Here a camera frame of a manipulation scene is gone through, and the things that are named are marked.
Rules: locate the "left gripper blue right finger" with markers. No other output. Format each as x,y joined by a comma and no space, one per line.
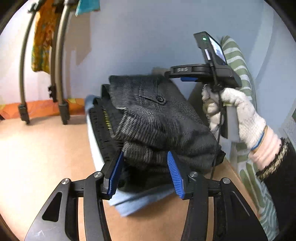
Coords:
179,172

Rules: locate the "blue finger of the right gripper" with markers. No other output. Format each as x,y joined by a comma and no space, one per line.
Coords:
189,79

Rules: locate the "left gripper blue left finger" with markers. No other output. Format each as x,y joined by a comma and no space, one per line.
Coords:
111,174

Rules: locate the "grey pants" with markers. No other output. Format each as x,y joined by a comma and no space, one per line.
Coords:
148,116

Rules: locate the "right forearm black sleeve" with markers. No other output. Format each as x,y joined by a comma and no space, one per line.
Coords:
275,160

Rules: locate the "right white gloved hand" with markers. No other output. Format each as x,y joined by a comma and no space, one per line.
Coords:
250,124

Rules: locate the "black phone on gripper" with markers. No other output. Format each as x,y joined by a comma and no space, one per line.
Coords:
211,49

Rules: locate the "light blue folded towel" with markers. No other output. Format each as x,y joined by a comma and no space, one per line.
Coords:
125,202

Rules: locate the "black and yellow folded garment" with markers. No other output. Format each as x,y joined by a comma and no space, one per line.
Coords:
102,120

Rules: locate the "green striped white pillow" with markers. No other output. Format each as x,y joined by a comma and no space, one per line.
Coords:
248,168

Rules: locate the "teal hanging cloth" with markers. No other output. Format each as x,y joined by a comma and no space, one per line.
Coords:
87,6

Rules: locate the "tall grey tripod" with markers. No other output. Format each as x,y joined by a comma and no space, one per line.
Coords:
56,53

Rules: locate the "orange patterned hanging cloth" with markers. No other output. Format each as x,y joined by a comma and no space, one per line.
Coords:
45,25

